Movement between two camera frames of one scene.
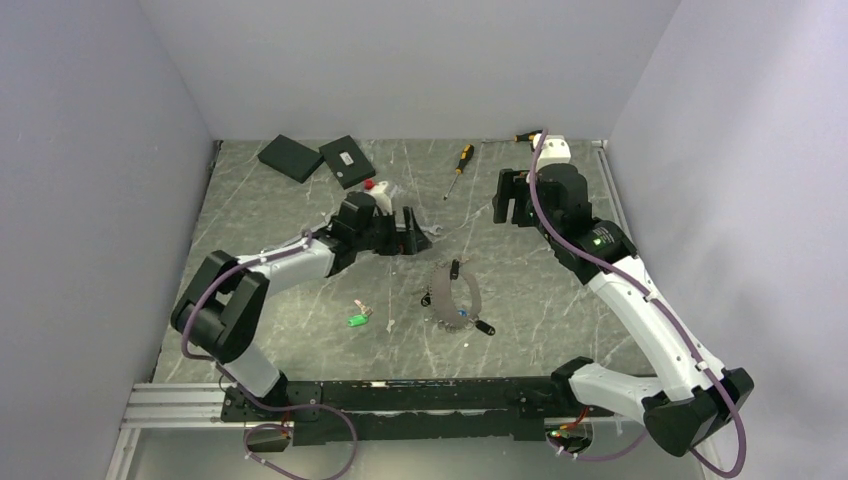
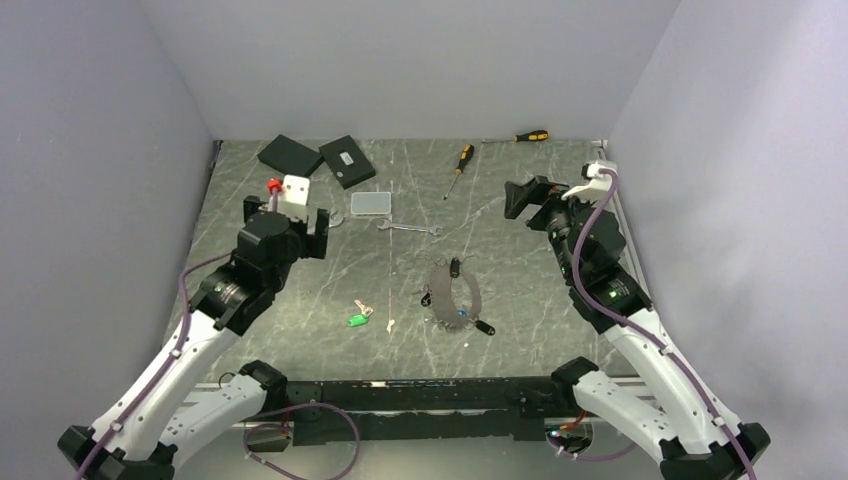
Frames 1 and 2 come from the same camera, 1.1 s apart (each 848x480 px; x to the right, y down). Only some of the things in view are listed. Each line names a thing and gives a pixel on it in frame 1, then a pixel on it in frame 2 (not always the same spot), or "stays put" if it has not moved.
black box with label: [347, 161] stays put
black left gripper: [406, 242] → [311, 245]
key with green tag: [360, 319] stays put
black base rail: [347, 412] stays put
